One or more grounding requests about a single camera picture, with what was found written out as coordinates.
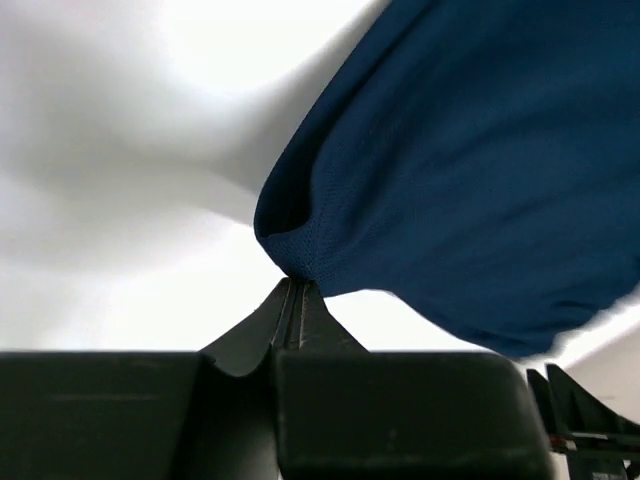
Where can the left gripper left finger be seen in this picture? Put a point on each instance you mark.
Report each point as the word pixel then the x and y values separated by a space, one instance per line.
pixel 145 415

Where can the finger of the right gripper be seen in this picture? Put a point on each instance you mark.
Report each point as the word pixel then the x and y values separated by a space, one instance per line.
pixel 540 389
pixel 581 419

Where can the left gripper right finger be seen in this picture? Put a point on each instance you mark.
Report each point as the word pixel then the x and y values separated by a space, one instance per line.
pixel 343 412

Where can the navy blue shorts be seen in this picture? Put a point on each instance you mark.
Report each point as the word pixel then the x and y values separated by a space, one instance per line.
pixel 477 159

